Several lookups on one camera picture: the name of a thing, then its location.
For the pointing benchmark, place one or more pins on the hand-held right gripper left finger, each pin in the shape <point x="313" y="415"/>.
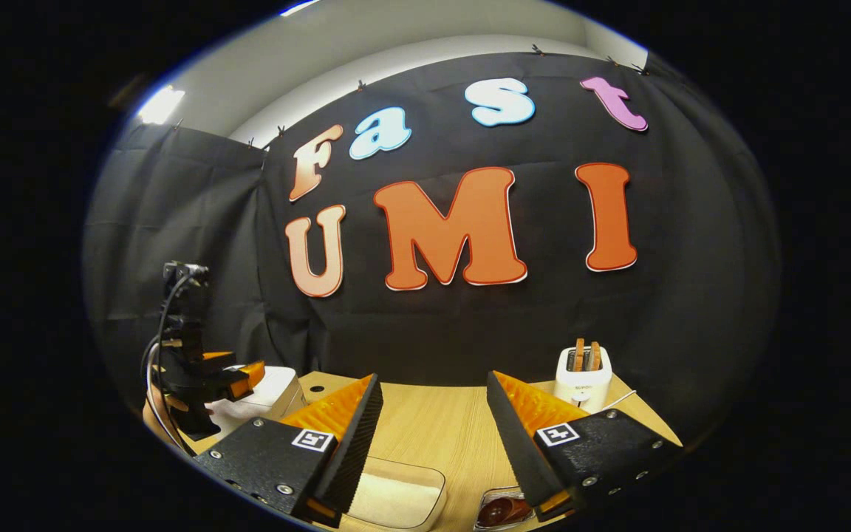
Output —
<point x="263" y="458"/>

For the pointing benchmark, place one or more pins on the black backdrop cloth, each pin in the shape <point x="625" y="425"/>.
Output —
<point x="691" y="295"/>

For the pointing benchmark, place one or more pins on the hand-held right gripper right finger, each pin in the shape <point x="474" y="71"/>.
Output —
<point x="603" y="451"/>

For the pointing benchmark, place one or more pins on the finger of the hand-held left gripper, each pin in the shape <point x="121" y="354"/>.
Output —
<point x="237" y="380"/>
<point x="219" y="359"/>

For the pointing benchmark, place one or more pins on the toasted bread slice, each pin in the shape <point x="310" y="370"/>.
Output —
<point x="595" y="356"/>
<point x="580" y="355"/>

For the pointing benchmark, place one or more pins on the white rice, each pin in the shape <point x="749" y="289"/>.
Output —
<point x="396" y="499"/>

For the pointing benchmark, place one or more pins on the brown wooden spoon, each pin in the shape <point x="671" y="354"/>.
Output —
<point x="507" y="511"/>

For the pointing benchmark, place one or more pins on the white rice cooker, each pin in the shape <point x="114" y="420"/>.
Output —
<point x="274" y="391"/>

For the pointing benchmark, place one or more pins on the white toaster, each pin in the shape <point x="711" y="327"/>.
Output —
<point x="582" y="388"/>

